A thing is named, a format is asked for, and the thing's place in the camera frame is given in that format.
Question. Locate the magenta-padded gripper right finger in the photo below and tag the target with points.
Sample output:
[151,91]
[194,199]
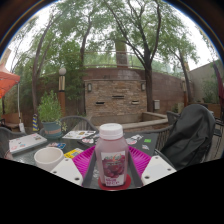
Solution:
[155,168]

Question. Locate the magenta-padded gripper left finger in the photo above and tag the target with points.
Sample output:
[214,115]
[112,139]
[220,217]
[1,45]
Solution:
[70,170]

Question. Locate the pink juice bottle white cap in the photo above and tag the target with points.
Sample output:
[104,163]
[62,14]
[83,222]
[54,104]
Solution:
[111,150]

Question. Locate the yellow sticker sheet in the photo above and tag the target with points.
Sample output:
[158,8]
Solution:
[73,153]

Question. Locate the black laptop with stickers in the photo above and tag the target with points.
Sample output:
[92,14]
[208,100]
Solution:
[146,146]

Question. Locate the white textured cup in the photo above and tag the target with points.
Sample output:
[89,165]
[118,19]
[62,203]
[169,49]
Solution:
[48,158]

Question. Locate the colourful sticker sheet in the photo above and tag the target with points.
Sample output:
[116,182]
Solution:
[56,145]

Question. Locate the white printed paper sheet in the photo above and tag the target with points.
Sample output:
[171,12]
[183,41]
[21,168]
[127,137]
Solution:
[78,134]

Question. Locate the grey laptop with stickers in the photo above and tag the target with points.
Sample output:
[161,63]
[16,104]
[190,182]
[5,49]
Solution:
[26,142]

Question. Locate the blue yellow striped cone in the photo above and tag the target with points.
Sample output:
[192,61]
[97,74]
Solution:
[35,124]

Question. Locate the green plant in teal pot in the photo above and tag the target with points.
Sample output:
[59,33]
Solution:
[50,113]

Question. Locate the wooden bench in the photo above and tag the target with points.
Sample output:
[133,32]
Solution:
[10,118]

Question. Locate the dark-trunked tree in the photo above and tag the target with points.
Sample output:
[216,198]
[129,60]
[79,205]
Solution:
[148,86]

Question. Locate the tall slim tree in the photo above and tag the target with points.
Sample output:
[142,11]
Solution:
[35,83]

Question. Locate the dark red closed umbrella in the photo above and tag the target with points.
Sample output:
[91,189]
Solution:
[220,85]

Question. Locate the grey wall box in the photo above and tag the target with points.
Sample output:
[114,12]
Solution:
[156,105]

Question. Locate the globe lamp post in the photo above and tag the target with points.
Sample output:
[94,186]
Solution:
[62,96]

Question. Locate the wall lantern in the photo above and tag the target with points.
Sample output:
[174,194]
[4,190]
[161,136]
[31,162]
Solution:
[143,86]
[89,87]

